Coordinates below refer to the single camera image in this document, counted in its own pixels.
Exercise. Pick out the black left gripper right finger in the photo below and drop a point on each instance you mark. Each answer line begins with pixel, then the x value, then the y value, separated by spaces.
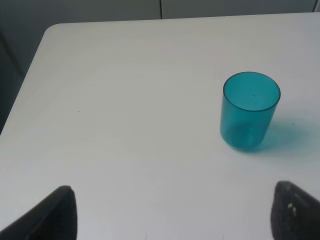
pixel 295 214

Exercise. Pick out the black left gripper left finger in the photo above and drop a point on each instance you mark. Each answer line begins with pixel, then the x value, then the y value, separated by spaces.
pixel 54 218

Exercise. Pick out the teal translucent plastic cup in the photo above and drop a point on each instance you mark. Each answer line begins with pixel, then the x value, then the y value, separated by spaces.
pixel 249 101

